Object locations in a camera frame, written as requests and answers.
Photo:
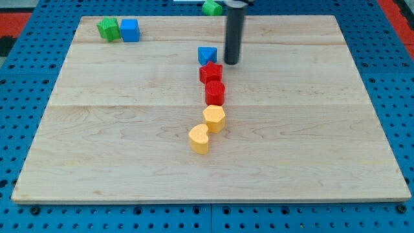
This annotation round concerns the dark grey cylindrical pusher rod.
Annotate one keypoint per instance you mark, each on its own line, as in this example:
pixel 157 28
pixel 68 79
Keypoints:
pixel 236 11

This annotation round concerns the blue triangle block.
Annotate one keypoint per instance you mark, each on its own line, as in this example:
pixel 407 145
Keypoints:
pixel 206 54

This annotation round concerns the blue cube block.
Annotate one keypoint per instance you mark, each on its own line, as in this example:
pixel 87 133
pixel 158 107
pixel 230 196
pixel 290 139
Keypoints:
pixel 130 30

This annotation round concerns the green cylinder block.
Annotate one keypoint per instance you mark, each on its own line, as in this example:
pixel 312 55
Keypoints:
pixel 211 8

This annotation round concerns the red star block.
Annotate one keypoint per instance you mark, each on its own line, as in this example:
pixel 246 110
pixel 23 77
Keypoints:
pixel 210 72

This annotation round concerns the red cylinder block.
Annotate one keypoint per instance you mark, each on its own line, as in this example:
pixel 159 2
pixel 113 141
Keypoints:
pixel 214 93

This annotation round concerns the yellow hexagon block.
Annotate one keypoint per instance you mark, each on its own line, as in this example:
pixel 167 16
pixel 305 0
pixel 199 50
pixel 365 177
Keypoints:
pixel 214 117

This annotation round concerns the light wooden board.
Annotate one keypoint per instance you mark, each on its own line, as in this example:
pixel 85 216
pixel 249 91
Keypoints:
pixel 127 123

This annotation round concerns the yellow heart block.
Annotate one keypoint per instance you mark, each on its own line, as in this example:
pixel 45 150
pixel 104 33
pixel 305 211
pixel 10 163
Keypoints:
pixel 198 138

